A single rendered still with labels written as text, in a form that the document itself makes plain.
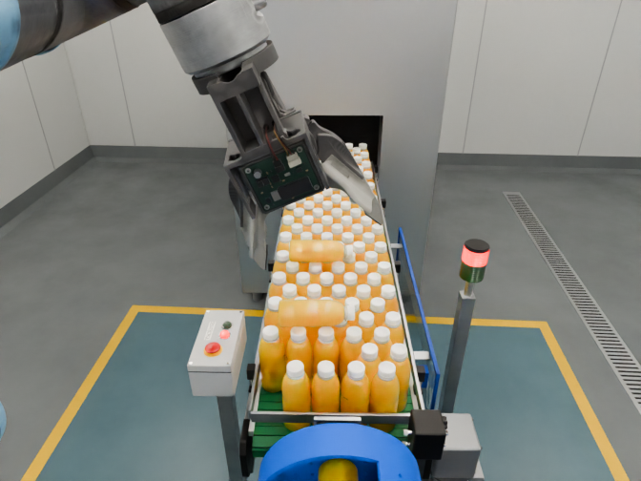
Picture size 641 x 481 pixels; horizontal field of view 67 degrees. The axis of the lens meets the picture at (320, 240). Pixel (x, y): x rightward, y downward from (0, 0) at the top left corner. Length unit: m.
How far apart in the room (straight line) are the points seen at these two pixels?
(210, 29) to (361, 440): 0.65
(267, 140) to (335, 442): 0.56
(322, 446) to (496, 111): 4.61
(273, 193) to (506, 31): 4.70
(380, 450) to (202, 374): 0.50
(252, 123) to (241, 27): 0.07
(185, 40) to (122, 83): 5.05
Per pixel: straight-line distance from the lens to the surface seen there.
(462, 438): 1.35
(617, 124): 5.66
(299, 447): 0.84
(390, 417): 1.20
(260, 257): 0.50
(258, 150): 0.38
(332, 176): 0.44
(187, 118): 5.29
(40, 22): 0.33
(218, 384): 1.19
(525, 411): 2.66
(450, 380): 1.57
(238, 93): 0.37
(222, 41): 0.38
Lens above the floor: 1.89
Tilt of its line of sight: 31 degrees down
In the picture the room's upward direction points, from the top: straight up
